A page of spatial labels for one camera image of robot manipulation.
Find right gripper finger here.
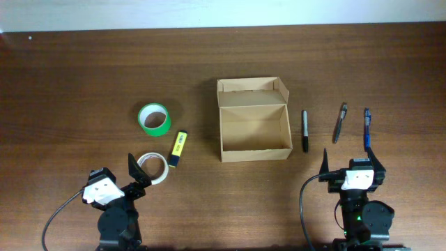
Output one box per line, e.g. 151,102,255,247
367,147,386,173
319,149,329,174

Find white masking tape roll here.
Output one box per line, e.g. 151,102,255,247
137,152,169,185

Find yellow highlighter marker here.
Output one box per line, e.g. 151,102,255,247
168,130,188,168

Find black and white marker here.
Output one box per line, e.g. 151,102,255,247
302,110,309,153

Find green tape roll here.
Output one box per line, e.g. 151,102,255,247
138,103,171,137

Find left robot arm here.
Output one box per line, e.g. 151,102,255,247
82,154,152,251

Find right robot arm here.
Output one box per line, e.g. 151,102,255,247
318,149,394,250

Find blue pen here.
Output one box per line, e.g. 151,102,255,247
364,108,371,151

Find dark grey pen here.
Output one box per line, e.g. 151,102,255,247
333,102,348,144

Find open brown cardboard box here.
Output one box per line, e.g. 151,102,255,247
217,77,293,162

